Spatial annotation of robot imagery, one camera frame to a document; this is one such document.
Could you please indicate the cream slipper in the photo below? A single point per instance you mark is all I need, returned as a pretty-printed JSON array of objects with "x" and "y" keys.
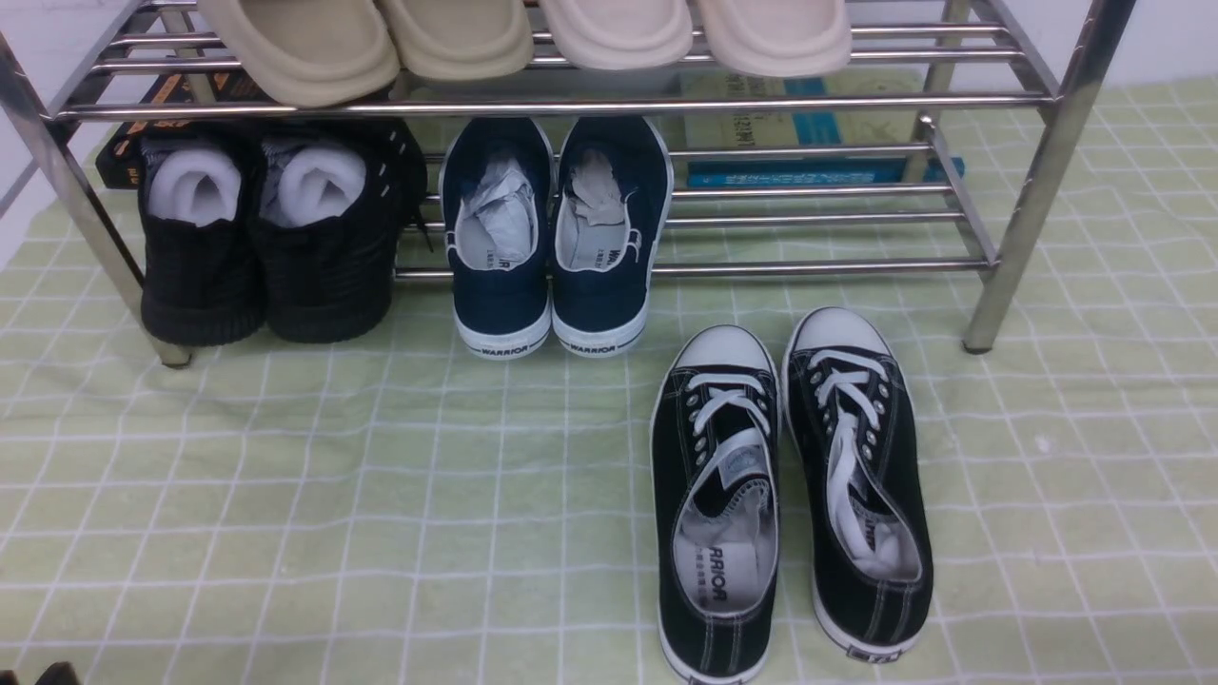
[
  {"x": 780, "y": 39},
  {"x": 620, "y": 35}
]

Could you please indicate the green checkered floor cloth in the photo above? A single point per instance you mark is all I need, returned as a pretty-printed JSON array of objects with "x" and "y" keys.
[{"x": 395, "y": 511}]

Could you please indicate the cream slipper far right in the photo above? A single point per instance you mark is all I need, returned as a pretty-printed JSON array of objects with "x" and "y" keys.
[{"x": 780, "y": 39}]

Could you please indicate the black canvas sneaker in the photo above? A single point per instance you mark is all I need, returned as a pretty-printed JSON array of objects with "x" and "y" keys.
[
  {"x": 849, "y": 410},
  {"x": 714, "y": 435}
]

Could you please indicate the black knit shoe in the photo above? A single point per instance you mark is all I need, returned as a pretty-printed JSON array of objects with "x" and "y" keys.
[
  {"x": 203, "y": 283},
  {"x": 330, "y": 207}
]

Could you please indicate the navy slip-on shoe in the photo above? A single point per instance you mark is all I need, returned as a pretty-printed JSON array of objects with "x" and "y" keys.
[
  {"x": 616, "y": 189},
  {"x": 495, "y": 185}
]

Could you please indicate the black canvas sneaker right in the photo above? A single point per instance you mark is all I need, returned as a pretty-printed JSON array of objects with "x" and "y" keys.
[{"x": 849, "y": 410}]

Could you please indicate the black orange shoe box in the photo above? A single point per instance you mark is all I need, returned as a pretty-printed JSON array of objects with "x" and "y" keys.
[{"x": 117, "y": 162}]

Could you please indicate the beige slipper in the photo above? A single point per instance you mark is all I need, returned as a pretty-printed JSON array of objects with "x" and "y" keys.
[
  {"x": 460, "y": 40},
  {"x": 308, "y": 53}
]

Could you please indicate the stainless steel shoe rack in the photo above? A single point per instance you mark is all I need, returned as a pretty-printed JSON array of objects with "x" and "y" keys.
[{"x": 978, "y": 57}]

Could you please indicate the black knit shoe right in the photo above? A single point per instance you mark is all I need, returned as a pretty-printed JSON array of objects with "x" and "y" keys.
[{"x": 330, "y": 207}]

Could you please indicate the black knit shoe left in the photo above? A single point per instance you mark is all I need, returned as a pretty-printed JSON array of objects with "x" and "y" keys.
[{"x": 203, "y": 283}]

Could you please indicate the beige slipper far left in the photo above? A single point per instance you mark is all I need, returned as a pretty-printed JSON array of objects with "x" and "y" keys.
[{"x": 308, "y": 53}]

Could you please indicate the black canvas sneaker left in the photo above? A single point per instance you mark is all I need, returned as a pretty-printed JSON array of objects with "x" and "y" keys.
[{"x": 714, "y": 435}]

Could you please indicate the green blue flat box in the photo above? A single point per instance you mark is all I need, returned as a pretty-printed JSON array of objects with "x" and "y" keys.
[{"x": 799, "y": 148}]

